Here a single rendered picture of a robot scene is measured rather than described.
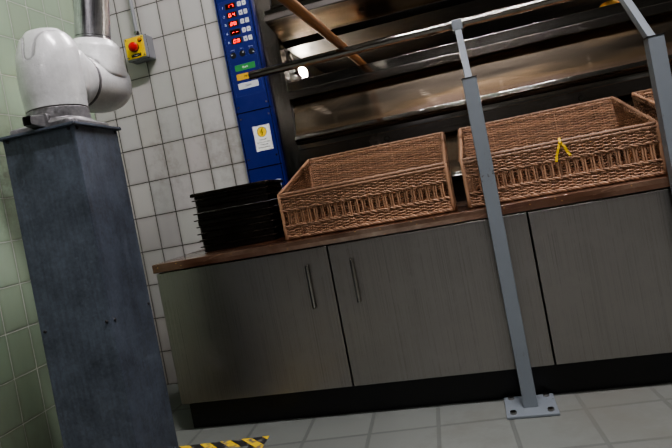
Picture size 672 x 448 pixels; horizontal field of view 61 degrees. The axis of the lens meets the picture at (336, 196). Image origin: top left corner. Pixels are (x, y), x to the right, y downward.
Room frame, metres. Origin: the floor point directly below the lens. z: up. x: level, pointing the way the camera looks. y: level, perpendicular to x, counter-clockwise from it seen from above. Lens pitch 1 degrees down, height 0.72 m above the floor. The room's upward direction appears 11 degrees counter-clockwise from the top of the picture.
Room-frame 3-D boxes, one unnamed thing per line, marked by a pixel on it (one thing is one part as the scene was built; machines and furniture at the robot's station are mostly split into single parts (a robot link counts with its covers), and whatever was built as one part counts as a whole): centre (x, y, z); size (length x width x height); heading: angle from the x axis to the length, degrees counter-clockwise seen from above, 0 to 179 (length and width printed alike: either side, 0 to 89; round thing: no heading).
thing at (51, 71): (1.53, 0.68, 1.17); 0.18 x 0.16 x 0.22; 169
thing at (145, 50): (2.44, 0.71, 1.46); 0.10 x 0.07 x 0.10; 77
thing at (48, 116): (1.50, 0.69, 1.03); 0.22 x 0.18 x 0.06; 170
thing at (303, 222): (2.01, -0.13, 0.72); 0.56 x 0.49 x 0.28; 77
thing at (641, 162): (1.87, -0.71, 0.72); 0.56 x 0.49 x 0.28; 75
